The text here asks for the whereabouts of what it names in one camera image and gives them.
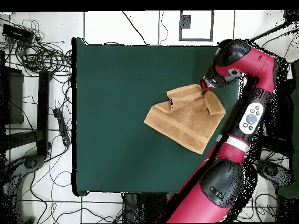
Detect orange terry towel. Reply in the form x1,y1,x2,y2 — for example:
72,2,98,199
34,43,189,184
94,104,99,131
143,83,227,155

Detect black flat box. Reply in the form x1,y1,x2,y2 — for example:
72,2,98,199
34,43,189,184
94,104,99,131
2,23,35,41

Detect black square panel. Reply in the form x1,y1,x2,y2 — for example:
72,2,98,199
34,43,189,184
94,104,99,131
0,66,25,125
268,78,295,141

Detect black tripod leg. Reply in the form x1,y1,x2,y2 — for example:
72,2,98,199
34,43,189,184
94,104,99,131
251,10,299,43

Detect green cloth strip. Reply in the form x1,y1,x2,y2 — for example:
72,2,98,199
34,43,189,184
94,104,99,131
277,59,299,199

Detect black stand base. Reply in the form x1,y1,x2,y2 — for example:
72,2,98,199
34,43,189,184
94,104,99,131
0,153,46,224
254,159,295,188

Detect dark green tablecloth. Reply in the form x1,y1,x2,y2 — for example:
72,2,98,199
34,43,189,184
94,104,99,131
71,37,246,197

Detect black power strip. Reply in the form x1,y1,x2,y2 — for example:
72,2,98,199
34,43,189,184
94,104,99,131
53,107,71,147

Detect black upright bar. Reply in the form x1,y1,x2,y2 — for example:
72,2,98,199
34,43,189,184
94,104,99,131
36,71,51,158

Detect grey square frame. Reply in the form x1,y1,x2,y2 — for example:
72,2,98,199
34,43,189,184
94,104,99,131
179,10,215,43

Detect black diagonal cable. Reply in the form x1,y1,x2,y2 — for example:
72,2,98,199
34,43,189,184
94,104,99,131
121,10,148,46

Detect black cable tangle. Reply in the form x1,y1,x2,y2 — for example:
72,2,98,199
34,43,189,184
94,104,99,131
3,19,72,76
256,139,293,169

